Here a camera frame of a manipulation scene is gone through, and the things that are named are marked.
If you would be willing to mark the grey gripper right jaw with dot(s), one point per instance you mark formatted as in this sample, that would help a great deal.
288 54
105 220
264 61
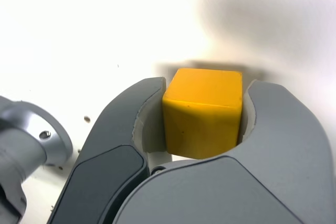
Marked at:
236 192

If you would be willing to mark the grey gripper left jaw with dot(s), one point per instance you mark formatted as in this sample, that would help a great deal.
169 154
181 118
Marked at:
110 140

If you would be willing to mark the yellow cube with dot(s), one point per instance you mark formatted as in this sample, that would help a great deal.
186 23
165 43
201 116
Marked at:
202 113

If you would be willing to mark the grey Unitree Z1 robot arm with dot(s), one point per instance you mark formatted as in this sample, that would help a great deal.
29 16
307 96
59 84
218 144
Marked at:
18 134

